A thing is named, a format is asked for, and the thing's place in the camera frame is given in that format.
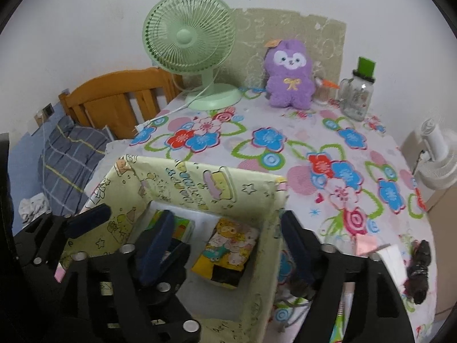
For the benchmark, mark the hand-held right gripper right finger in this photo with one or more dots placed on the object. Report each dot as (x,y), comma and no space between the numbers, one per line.
(298,250)

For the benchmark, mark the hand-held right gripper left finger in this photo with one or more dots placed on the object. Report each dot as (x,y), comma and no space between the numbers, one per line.
(157,246)

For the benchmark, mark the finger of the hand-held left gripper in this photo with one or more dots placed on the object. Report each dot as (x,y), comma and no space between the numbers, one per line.
(89,219)

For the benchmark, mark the yellow cartoon storage box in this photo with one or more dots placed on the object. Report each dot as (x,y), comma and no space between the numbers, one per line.
(171,178)

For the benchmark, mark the black cloth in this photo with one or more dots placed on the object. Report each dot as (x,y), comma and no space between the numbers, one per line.
(417,271)

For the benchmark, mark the green tissue packet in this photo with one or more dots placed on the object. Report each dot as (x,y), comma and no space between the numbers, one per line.
(182,227)

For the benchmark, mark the crumpled white cloth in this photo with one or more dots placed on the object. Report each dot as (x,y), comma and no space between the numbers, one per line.
(32,207)

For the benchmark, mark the yellow cartoon pouch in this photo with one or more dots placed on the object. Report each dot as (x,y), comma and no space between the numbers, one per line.
(228,246)

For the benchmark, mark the pink paper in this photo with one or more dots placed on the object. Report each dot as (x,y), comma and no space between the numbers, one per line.
(367,244)

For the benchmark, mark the grey plaid pillow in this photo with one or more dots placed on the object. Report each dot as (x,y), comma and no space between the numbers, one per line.
(71,150)

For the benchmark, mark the blue bed sheet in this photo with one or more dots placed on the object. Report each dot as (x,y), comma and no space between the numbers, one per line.
(21,171)

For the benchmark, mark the floral tablecloth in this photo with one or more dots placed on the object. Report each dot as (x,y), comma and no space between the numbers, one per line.
(303,143)

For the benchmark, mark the wooden bed headboard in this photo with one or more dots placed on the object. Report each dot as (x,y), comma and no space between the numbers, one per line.
(107,107)

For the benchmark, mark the cotton swab container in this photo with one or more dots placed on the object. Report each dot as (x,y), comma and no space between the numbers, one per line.
(322,93)

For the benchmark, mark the glass jar with green lid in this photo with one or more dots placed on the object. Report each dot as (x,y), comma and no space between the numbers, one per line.
(355,100)

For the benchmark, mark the white standing fan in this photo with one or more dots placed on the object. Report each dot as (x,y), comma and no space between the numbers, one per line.
(439,171)

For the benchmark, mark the purple plush toy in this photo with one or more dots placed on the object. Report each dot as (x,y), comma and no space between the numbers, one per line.
(289,85)

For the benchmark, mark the green desk fan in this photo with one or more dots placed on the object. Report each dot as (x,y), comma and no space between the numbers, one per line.
(185,37)

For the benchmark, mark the green patterned board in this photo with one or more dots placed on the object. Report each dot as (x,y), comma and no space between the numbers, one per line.
(250,43)

